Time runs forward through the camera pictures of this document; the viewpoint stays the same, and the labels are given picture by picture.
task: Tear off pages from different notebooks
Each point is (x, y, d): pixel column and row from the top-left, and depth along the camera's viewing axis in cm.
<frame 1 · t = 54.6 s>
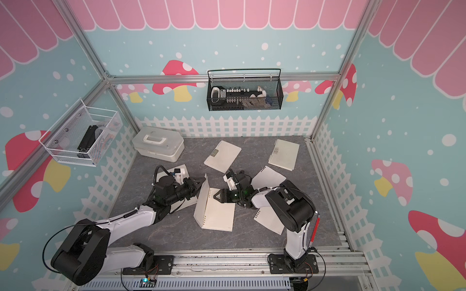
left hand: (205, 183, 83), fingers open
right hand: (216, 197, 91), fingers open
small green spiral notebook: (212, 213, 89), point 2 cm above the table
large cream spiral notebook: (222, 156, 114), on the table
cream spiral notebook with label: (284, 154, 115), on the table
torn blank white page: (267, 178, 102), point 2 cm above the table
white plastic storage box: (161, 144, 103), point 13 cm above the table

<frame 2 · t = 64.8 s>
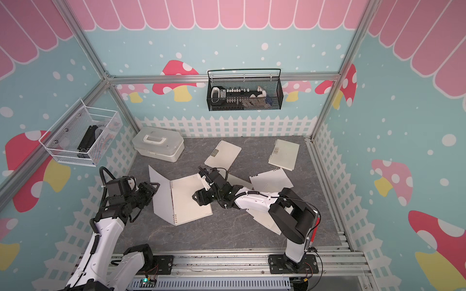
left hand: (158, 189, 81), fingers open
right hand: (196, 194, 83), fingers open
small green spiral notebook: (173, 200, 94), on the table
the other named things where they were.

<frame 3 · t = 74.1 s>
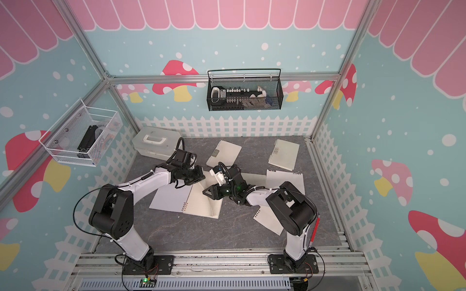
left hand: (204, 178, 92), fingers closed
right hand: (205, 191, 86), fingers open
torn blank white page: (275, 179, 102), on the table
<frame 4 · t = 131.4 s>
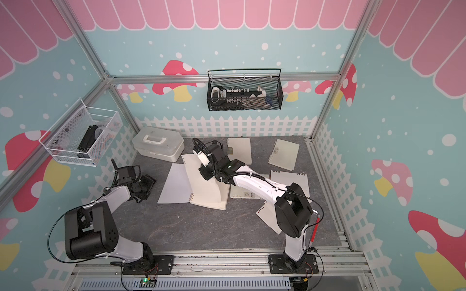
left hand: (156, 185, 93), fingers open
right hand: (201, 165, 83), fingers closed
large cream spiral notebook: (239, 148, 119), on the table
